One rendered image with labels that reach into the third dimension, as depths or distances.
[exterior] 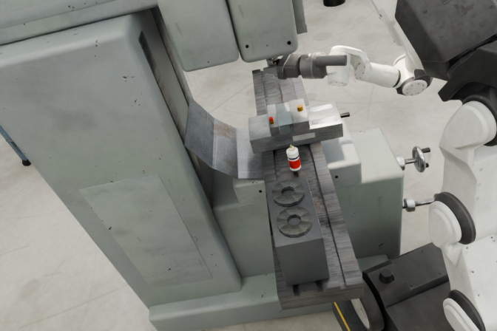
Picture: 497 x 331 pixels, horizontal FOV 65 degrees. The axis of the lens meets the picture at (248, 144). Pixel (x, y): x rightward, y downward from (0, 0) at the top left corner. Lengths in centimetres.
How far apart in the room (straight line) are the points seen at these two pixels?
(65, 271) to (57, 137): 160
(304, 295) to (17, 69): 101
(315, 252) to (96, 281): 186
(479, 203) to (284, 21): 72
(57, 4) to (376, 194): 132
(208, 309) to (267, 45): 130
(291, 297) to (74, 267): 193
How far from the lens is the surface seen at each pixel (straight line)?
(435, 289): 156
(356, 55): 134
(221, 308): 202
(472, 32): 89
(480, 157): 100
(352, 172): 155
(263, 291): 200
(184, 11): 120
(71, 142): 138
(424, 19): 89
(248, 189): 154
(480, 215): 111
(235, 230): 174
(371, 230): 188
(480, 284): 131
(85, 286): 271
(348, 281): 114
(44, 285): 289
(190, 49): 124
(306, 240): 99
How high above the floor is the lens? 192
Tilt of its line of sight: 39 degrees down
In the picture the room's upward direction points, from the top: 16 degrees counter-clockwise
